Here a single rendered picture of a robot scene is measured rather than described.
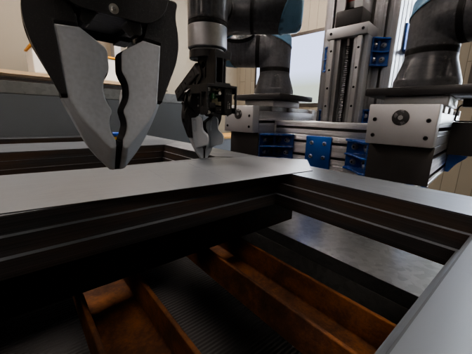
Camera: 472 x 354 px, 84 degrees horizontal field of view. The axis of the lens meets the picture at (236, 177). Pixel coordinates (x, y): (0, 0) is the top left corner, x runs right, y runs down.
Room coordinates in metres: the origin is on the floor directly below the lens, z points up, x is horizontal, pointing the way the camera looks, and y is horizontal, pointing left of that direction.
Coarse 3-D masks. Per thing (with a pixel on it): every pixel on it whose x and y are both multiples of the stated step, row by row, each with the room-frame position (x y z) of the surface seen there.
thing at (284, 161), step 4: (252, 156) 0.59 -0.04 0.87; (268, 160) 0.54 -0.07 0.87; (272, 160) 0.54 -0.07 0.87; (276, 160) 0.54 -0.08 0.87; (280, 160) 0.54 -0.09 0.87; (284, 160) 0.55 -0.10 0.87; (288, 160) 0.55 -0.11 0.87; (292, 160) 0.55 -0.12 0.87; (296, 160) 0.55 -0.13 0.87; (288, 164) 0.50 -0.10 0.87; (292, 164) 0.50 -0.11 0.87; (296, 164) 0.50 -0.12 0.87; (300, 164) 0.50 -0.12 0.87; (304, 164) 0.50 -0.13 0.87; (308, 164) 0.50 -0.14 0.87; (304, 168) 0.46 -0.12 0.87; (308, 168) 0.47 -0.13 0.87
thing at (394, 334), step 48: (192, 192) 0.33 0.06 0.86; (240, 192) 0.38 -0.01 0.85; (288, 192) 0.41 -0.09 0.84; (336, 192) 0.35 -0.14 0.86; (0, 240) 0.20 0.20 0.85; (48, 240) 0.22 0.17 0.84; (96, 240) 0.24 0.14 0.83; (144, 240) 0.27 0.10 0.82; (384, 240) 0.29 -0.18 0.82; (432, 240) 0.26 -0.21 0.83; (432, 288) 0.15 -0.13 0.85
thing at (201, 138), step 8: (192, 120) 0.54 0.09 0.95; (200, 120) 0.53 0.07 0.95; (192, 128) 0.54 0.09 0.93; (200, 128) 0.53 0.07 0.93; (192, 136) 0.54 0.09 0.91; (200, 136) 0.53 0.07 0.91; (208, 136) 0.51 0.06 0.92; (192, 144) 0.55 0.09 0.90; (200, 144) 0.53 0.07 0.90; (208, 144) 0.52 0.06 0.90; (200, 152) 0.55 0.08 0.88
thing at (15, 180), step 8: (0, 176) 0.34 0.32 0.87; (8, 176) 0.34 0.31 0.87; (16, 176) 0.34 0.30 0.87; (24, 176) 0.35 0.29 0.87; (0, 184) 0.31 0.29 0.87; (8, 184) 0.31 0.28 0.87; (16, 184) 0.31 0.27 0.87; (0, 192) 0.27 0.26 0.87; (8, 192) 0.27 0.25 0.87; (16, 192) 0.27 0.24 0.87; (0, 200) 0.25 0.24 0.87; (8, 200) 0.25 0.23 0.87; (0, 208) 0.23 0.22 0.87; (8, 208) 0.23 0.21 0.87
